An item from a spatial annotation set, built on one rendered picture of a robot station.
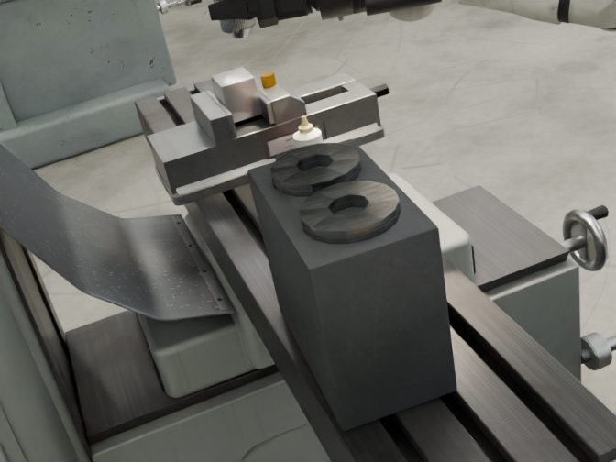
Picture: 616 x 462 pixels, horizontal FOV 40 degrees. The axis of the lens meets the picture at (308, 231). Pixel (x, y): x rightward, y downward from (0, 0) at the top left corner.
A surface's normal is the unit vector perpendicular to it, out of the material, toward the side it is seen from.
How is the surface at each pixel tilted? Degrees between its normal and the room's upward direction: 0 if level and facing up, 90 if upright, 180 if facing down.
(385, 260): 90
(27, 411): 88
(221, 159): 90
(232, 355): 90
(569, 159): 0
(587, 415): 0
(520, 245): 0
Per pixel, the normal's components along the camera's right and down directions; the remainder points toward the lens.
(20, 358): 0.87, 0.09
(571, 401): -0.18, -0.84
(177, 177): 0.36, 0.42
